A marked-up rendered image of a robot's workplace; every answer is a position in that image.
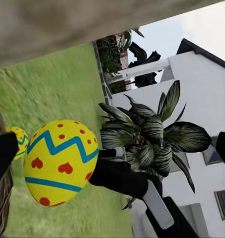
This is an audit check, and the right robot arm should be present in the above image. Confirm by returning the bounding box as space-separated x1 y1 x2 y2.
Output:
88 146 199 238

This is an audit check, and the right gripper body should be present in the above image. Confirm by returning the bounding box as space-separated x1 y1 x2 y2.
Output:
91 161 138 195

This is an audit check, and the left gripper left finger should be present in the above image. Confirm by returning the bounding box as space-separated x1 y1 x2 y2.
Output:
0 132 19 180

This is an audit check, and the easter egg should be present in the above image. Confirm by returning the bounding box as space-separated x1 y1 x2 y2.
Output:
5 126 29 160
24 119 99 207

